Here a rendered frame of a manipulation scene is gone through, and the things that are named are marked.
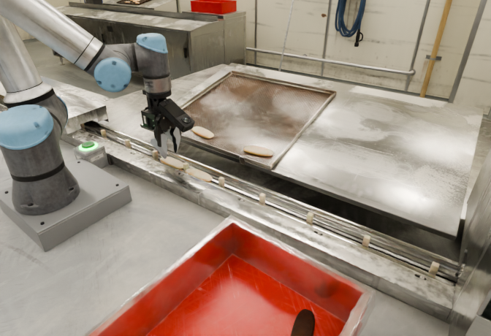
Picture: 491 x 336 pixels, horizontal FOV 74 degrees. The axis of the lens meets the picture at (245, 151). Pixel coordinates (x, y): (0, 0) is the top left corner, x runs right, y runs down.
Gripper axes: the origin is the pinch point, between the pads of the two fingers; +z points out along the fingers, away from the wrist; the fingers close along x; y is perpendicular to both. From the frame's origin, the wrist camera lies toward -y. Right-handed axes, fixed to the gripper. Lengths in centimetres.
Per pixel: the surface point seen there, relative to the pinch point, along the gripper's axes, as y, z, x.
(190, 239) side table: -25.4, 7.3, 19.9
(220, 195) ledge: -24.0, 3.1, 5.9
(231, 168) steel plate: -14.5, 7.2, -12.2
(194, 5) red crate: 247, -7, -286
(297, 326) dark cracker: -57, 6, 26
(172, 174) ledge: -5.8, 2.9, 5.7
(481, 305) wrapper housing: -80, -13, 22
